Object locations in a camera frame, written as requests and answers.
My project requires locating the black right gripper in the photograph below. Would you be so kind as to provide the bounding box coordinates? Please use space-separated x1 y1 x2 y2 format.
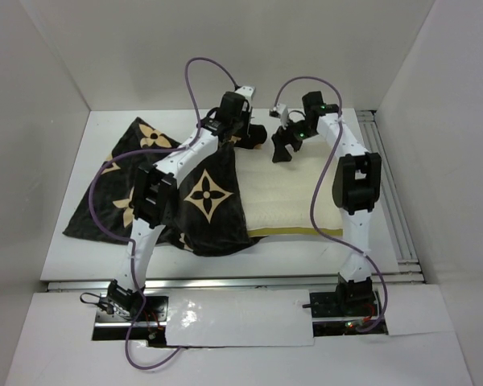
272 114 317 163

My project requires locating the cream pillow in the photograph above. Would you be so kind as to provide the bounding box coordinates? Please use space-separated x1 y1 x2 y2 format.
235 141 331 237

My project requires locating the black floral pillowcase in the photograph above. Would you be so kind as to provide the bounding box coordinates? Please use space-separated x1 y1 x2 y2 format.
61 116 268 258

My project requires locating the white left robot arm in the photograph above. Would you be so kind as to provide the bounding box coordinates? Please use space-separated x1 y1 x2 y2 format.
107 86 255 321

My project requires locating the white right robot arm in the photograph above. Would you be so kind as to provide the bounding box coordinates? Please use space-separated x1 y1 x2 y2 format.
269 91 382 316

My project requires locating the white cover plate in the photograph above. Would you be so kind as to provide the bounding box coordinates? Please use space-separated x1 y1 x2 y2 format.
165 289 314 347

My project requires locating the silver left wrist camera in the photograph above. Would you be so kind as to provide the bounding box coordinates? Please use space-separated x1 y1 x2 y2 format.
235 85 255 101

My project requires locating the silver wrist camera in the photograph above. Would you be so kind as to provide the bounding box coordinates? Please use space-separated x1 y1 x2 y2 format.
235 85 255 101
269 103 288 123

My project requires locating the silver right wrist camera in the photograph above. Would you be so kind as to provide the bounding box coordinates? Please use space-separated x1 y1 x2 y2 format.
269 103 288 123

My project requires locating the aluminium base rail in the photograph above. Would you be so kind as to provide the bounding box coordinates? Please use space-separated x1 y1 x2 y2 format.
43 275 423 292

